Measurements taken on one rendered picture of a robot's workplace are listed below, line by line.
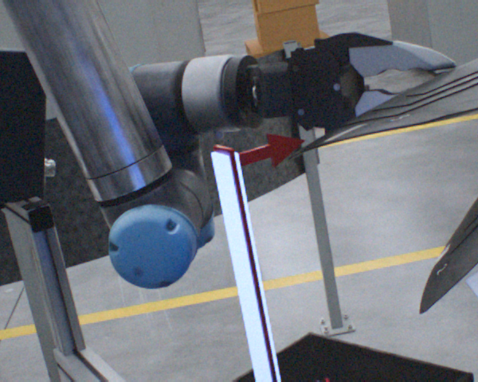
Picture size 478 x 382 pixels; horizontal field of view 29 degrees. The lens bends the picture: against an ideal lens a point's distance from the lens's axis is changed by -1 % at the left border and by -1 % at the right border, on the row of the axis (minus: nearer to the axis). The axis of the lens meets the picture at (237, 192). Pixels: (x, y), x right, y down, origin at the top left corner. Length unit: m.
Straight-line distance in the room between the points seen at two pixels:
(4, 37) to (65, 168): 4.41
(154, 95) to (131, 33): 5.78
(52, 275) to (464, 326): 2.04
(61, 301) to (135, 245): 0.39
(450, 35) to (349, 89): 6.05
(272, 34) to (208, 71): 7.92
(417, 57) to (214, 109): 0.20
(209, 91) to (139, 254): 0.18
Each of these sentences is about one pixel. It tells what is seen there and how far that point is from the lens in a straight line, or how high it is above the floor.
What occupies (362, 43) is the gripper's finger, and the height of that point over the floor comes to 1.21.
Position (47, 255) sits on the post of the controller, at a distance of 1.13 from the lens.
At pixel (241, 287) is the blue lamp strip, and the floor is 1.09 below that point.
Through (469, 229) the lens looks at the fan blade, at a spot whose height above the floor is 0.99.
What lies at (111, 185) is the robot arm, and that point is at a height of 1.14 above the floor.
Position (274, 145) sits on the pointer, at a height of 1.18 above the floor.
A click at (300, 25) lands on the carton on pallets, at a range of 8.80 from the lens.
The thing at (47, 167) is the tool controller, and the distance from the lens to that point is 1.21.
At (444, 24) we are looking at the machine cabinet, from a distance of 6.87.
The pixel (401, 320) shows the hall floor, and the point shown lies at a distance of 3.09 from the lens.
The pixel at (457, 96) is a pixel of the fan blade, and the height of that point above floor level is 1.18.
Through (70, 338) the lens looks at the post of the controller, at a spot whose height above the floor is 0.88.
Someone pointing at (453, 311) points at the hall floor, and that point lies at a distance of 3.11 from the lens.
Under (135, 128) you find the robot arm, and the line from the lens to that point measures 0.79.
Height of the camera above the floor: 1.33
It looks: 16 degrees down
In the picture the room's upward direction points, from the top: 11 degrees counter-clockwise
